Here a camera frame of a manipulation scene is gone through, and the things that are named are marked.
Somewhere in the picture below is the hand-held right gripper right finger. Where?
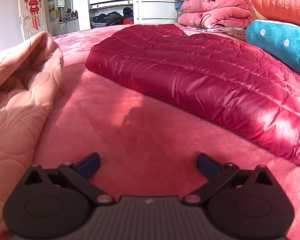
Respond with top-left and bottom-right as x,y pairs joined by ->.
182,152 -> 276,207

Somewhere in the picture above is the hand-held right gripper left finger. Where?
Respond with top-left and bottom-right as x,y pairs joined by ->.
20,152 -> 117,207

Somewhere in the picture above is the peach quilted garment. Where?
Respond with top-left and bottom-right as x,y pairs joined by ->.
0,31 -> 64,237

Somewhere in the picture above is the pile of dark clothes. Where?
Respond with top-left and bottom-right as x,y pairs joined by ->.
90,7 -> 134,28

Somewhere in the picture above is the pink heart print bed blanket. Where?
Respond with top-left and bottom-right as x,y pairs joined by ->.
0,24 -> 300,240

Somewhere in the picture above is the dark red down jacket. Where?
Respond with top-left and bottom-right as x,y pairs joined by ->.
85,24 -> 300,167

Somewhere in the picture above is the floral patterned sheet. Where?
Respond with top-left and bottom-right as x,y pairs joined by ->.
202,26 -> 248,42

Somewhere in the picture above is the white kitchen cabinet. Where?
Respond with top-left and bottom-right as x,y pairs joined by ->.
59,19 -> 80,34

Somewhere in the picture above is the teal dotted pillow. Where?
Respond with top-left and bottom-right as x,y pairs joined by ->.
245,20 -> 300,77

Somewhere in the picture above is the row of kitchen bottles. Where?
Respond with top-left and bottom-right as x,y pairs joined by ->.
65,8 -> 79,20

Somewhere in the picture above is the folded pink quilt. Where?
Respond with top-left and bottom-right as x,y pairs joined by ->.
177,0 -> 254,29

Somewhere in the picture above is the white wardrobe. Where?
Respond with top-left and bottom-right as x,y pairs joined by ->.
76,0 -> 194,30

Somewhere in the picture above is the orange pillow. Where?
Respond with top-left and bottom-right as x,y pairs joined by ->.
249,0 -> 300,30

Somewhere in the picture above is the wall poster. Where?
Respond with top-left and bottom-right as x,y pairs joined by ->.
48,0 -> 56,22

